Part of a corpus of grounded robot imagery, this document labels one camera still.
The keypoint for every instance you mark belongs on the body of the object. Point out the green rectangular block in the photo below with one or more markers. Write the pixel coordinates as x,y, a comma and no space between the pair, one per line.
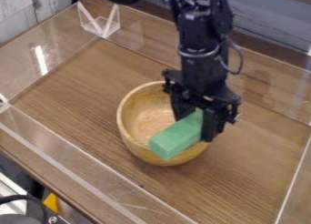
177,137

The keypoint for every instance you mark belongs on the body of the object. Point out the black device with screw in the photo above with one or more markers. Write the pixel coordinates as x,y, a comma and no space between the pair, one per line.
50,217

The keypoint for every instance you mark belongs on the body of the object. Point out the clear acrylic tray wall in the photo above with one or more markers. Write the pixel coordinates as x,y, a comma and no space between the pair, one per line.
90,186

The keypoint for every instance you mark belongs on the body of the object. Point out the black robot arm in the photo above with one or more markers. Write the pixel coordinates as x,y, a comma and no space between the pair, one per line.
203,21

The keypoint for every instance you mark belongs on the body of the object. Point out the brown wooden bowl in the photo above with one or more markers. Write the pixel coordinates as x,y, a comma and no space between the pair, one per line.
143,115

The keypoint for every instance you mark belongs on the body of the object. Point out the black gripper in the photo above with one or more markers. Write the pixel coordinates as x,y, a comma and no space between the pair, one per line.
197,86

